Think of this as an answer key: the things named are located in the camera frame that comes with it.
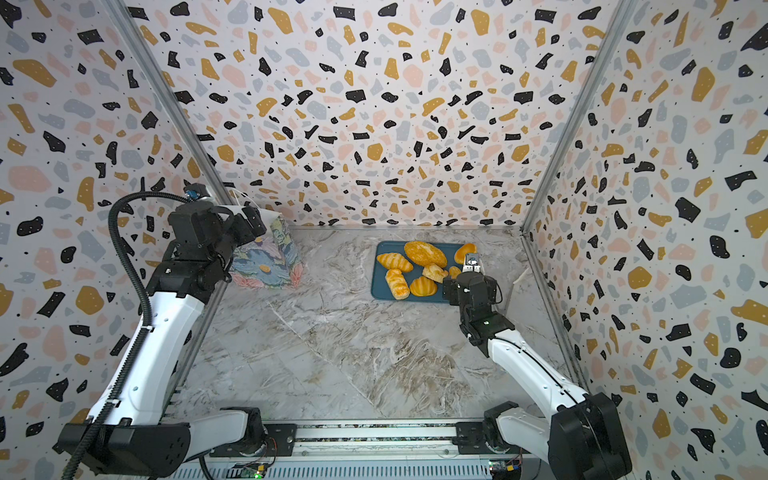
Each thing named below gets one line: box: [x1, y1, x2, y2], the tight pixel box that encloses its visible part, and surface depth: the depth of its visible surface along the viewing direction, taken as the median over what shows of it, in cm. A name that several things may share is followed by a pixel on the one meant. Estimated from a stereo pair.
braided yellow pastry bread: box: [385, 268, 410, 300], surface depth 102 cm
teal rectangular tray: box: [371, 241, 463, 303], surface depth 105 cm
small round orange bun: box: [454, 243, 477, 265], surface depth 111 cm
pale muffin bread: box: [422, 265, 449, 284], surface depth 102 cm
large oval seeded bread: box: [404, 240, 448, 268], surface depth 109 cm
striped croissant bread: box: [376, 253, 414, 272], surface depth 108 cm
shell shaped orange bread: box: [410, 276, 438, 297], surface depth 102 cm
